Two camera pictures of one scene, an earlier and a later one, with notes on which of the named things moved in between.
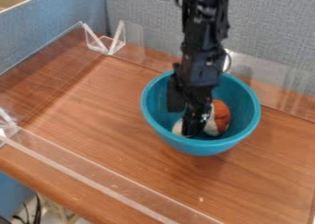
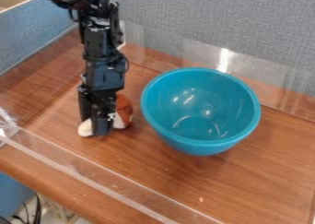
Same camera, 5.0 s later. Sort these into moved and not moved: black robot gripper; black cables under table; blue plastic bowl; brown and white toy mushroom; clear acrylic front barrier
Moved: brown and white toy mushroom; black robot gripper
Not moved: black cables under table; blue plastic bowl; clear acrylic front barrier
